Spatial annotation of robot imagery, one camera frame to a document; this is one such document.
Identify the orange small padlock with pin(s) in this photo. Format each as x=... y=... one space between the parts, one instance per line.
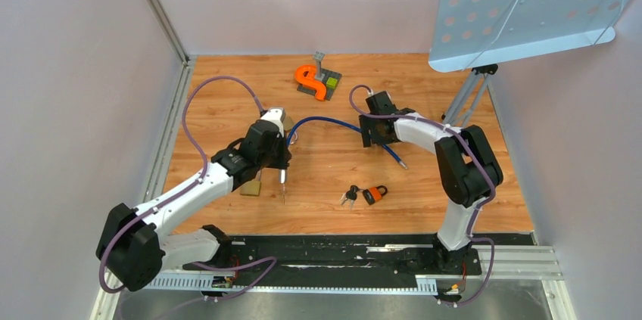
x=374 y=194

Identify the cable lock silver keys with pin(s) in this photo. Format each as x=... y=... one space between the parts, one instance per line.
x=283 y=193

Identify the black key bunch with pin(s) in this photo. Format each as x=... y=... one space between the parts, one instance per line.
x=350 y=197

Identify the blue cable lock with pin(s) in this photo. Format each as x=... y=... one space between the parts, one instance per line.
x=293 y=131

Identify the small brass padlock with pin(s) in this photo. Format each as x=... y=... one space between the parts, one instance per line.
x=252 y=188

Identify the orange S-shaped toy base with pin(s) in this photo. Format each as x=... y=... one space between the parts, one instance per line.
x=316 y=80

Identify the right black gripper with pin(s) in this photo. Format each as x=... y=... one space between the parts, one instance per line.
x=367 y=125

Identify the large brass padlock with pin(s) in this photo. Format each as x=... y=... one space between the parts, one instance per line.
x=289 y=124

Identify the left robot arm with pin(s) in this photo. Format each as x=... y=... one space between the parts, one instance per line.
x=137 y=243

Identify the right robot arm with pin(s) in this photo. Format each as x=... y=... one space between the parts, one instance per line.
x=468 y=168

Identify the perforated metal music stand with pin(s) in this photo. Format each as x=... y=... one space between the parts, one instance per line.
x=477 y=35

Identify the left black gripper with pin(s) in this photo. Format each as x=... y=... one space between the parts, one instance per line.
x=285 y=154

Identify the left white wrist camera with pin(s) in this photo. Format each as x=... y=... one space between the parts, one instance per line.
x=275 y=115

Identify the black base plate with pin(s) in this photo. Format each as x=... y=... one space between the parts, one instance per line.
x=343 y=261

